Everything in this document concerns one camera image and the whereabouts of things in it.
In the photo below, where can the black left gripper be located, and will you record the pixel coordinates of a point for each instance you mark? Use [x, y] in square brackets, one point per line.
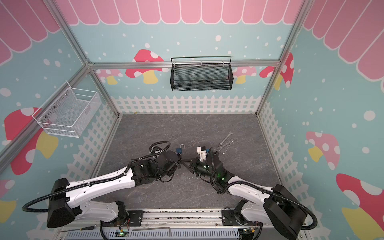
[177, 166]

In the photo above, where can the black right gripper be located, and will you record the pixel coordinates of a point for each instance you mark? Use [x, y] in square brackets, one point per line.
[196, 166]

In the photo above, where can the blue padlock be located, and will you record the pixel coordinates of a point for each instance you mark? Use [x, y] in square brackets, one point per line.
[179, 150]

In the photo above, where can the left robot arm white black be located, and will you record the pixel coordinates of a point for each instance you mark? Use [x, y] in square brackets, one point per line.
[67, 201]

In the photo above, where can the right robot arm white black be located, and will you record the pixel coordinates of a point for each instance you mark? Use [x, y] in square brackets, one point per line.
[275, 206]

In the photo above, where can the silver wrench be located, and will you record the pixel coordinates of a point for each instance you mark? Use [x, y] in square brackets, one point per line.
[223, 141]
[224, 148]

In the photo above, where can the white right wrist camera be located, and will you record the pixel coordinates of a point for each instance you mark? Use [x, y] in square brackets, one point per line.
[202, 152]

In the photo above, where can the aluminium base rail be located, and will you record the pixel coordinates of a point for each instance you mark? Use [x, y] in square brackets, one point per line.
[161, 224]

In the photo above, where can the black wire mesh basket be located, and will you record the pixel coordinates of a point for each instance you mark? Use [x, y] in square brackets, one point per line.
[212, 73]

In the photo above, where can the white wire mesh basket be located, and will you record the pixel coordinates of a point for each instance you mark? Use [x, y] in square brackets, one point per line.
[68, 113]

